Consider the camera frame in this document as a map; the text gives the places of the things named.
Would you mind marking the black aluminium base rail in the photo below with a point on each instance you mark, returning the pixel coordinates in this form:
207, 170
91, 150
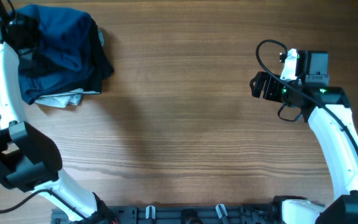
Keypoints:
244, 214

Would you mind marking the light grey folded garment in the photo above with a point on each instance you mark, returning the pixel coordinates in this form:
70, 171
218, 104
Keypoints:
61, 100

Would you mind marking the black bottom folded garment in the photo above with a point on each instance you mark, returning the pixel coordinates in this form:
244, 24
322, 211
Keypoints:
102, 68

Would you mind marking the navy folded garment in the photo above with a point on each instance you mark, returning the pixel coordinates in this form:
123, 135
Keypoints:
40, 76

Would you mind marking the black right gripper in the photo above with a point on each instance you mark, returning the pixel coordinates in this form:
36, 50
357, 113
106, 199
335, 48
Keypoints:
270, 93

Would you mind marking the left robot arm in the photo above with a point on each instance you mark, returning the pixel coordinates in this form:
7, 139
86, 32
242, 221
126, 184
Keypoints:
29, 160

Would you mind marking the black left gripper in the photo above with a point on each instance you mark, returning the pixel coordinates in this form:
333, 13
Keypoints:
32, 23

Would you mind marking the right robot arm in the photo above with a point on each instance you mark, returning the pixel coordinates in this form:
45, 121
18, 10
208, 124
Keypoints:
304, 84

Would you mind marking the blue polo shirt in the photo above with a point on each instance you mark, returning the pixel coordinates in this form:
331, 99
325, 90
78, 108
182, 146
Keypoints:
64, 35

